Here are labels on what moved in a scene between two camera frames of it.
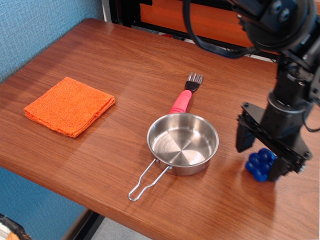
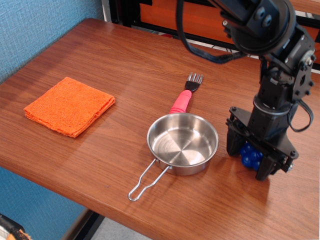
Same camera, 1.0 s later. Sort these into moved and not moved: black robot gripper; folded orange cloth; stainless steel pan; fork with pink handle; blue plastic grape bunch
Moved: blue plastic grape bunch; black robot gripper
Not moved: fork with pink handle; folded orange cloth; stainless steel pan
